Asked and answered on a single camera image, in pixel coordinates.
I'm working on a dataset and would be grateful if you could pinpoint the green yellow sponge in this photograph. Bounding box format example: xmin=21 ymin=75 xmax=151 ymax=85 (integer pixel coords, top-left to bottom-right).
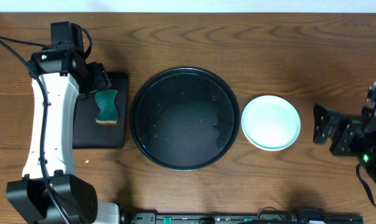
xmin=95 ymin=90 xmax=119 ymax=125

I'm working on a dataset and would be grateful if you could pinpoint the black rectangular tray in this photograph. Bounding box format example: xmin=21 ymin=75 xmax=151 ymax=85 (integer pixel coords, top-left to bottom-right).
xmin=73 ymin=72 xmax=129 ymax=149

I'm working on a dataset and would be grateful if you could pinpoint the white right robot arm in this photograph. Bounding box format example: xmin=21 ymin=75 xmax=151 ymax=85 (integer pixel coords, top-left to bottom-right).
xmin=313 ymin=82 xmax=376 ymax=207

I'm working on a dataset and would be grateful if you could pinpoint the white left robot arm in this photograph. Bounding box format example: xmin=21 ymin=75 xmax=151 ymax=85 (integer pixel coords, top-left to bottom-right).
xmin=6 ymin=49 xmax=128 ymax=223

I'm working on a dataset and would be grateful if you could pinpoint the green plate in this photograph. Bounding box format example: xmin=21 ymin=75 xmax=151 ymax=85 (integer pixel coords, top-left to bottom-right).
xmin=241 ymin=95 xmax=301 ymax=152

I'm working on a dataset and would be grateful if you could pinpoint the black round tray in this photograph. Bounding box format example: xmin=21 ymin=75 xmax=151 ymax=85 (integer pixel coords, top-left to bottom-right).
xmin=129 ymin=67 xmax=240 ymax=170

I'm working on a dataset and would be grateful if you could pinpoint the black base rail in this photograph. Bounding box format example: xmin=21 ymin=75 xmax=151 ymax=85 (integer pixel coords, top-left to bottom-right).
xmin=120 ymin=207 xmax=364 ymax=224

